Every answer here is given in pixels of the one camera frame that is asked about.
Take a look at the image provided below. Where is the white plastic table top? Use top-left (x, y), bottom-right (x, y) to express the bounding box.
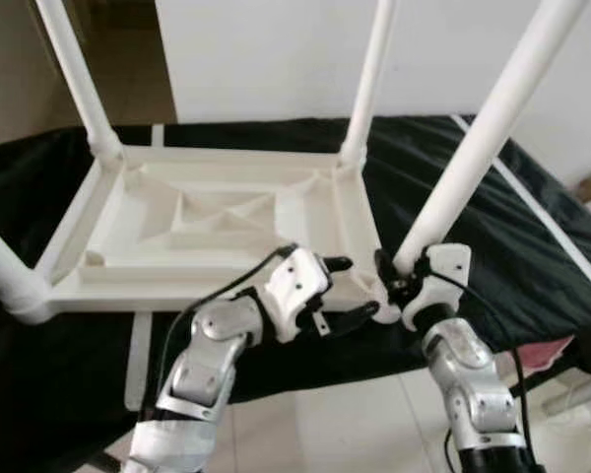
top-left (34, 146), bottom-right (405, 326)

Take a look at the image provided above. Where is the pink soft item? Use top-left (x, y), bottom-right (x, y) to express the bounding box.
top-left (517, 335), bottom-right (575, 371)

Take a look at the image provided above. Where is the black table cloth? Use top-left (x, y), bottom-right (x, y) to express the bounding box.
top-left (0, 113), bottom-right (591, 473)

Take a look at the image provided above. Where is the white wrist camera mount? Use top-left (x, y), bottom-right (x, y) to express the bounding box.
top-left (402, 243), bottom-right (472, 331)
top-left (261, 246), bottom-right (333, 343)

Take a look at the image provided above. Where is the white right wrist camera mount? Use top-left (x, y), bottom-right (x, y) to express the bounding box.
top-left (402, 243), bottom-right (472, 331)

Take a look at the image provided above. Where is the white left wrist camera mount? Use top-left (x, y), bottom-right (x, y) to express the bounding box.
top-left (261, 246), bottom-right (333, 343)

